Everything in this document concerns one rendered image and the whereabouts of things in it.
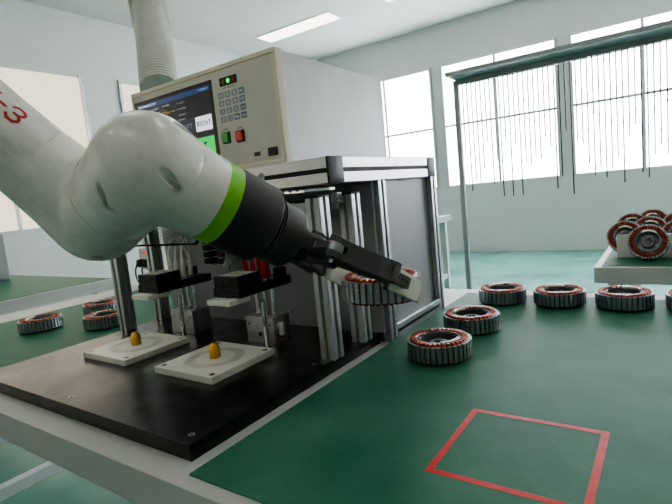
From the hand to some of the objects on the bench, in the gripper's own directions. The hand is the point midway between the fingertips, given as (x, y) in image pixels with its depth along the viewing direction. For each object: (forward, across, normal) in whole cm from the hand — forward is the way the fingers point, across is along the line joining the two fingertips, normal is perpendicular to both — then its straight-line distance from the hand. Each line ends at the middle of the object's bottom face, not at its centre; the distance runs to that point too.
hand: (379, 283), depth 68 cm
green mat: (+30, +12, -2) cm, 32 cm away
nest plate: (-9, -55, -23) cm, 60 cm away
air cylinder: (+9, -36, -12) cm, 39 cm away
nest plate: (-3, -32, -19) cm, 37 cm away
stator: (+24, -6, -6) cm, 26 cm away
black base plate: (-4, -44, -22) cm, 49 cm away
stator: (+38, -11, +3) cm, 40 cm away
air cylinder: (+3, -59, -16) cm, 61 cm away
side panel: (+36, -24, +1) cm, 44 cm away
